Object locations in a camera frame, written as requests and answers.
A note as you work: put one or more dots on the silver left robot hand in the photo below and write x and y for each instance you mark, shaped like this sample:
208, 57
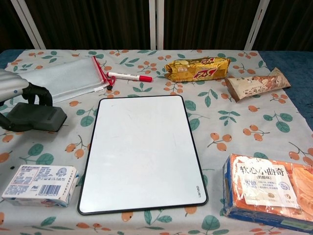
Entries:
12, 85

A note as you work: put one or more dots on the dark grey board eraser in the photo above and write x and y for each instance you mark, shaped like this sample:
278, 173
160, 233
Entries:
39, 117

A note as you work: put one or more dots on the black framed whiteboard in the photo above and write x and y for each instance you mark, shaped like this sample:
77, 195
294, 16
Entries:
141, 156

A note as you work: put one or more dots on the translucent red zip pouch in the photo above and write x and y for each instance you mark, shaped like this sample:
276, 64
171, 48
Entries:
66, 82

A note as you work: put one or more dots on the white blue soap box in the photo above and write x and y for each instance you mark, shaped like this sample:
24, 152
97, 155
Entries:
41, 184

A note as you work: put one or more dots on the red capped white marker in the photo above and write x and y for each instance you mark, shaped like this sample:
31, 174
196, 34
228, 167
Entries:
129, 76

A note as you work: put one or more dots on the gold snack packet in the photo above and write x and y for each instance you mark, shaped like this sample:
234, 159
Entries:
198, 69

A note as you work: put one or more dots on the floral print tablecloth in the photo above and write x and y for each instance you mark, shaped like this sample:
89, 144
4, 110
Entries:
244, 122

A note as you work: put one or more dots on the brown beige snack wrapper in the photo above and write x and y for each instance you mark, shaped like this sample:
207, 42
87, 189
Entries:
256, 84

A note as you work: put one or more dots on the orange blue cookie box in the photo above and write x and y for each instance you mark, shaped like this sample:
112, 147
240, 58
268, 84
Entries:
269, 188

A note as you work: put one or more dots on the white metal frame post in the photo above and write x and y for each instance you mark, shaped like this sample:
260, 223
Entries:
156, 24
255, 24
28, 23

